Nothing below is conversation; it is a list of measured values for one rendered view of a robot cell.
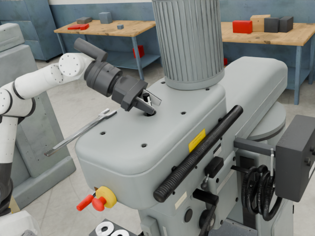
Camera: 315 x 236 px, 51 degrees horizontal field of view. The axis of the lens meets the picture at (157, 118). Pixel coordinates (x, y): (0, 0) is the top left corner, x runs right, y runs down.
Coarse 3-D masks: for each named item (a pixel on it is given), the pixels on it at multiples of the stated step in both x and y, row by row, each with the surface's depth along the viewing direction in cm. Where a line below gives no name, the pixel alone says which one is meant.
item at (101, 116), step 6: (102, 114) 98; (108, 114) 97; (114, 114) 98; (96, 120) 95; (84, 126) 93; (90, 126) 93; (78, 132) 91; (84, 132) 91; (66, 138) 89; (72, 138) 89; (60, 144) 87; (66, 144) 87; (48, 150) 85; (54, 150) 85; (48, 156) 84
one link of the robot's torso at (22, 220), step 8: (8, 208) 105; (0, 216) 100; (8, 216) 100; (16, 216) 101; (24, 216) 102; (0, 224) 96; (8, 224) 98; (16, 224) 99; (24, 224) 101; (32, 224) 103; (0, 232) 95; (8, 232) 97; (16, 232) 98; (40, 232) 107
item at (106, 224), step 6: (102, 222) 165; (108, 222) 162; (96, 228) 160; (102, 228) 161; (108, 228) 159; (114, 228) 160; (120, 228) 160; (90, 234) 159; (96, 234) 158; (102, 234) 157; (108, 234) 156; (114, 234) 155; (120, 234) 155; (126, 234) 154; (132, 234) 155
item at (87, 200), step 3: (90, 195) 96; (93, 195) 96; (84, 198) 95; (87, 198) 95; (90, 198) 95; (93, 198) 96; (81, 201) 94; (84, 201) 94; (87, 201) 94; (90, 201) 95; (78, 204) 94; (81, 204) 93; (84, 204) 94; (87, 204) 94; (78, 207) 93; (81, 207) 93; (84, 207) 94; (78, 210) 93; (81, 210) 93
